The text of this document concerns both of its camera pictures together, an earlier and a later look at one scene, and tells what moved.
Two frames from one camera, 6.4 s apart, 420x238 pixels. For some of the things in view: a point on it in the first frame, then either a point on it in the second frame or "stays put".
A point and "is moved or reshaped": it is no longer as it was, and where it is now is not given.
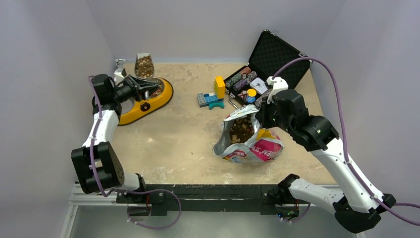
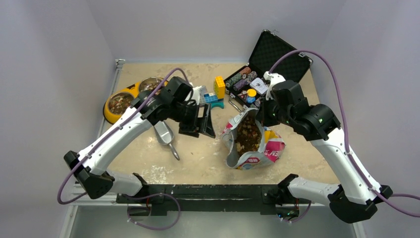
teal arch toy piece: x=212 y=105 stays put
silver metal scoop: x=144 y=67 to x=165 y=136
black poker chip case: x=271 y=52 stays put
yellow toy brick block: x=219 y=87 stays put
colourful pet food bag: x=241 y=139 is moved or reshaped
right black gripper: x=262 y=115 stays put
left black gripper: x=135 y=86 to x=198 y=124
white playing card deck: x=259 y=85 stays put
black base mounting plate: x=161 y=198 stays put
